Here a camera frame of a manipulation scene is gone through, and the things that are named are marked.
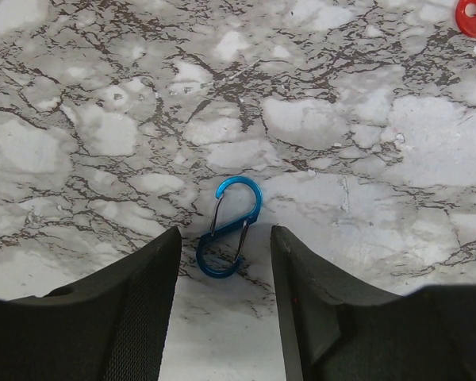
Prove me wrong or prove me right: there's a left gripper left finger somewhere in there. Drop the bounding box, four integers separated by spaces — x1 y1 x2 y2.
0 228 182 380

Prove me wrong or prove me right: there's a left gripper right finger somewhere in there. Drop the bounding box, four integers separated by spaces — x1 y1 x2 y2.
271 226 476 380

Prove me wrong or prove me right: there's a blue S carabiner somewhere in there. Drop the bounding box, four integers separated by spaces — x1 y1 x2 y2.
195 176 263 279

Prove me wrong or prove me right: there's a red key tag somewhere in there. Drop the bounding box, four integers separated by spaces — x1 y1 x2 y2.
455 0 476 38

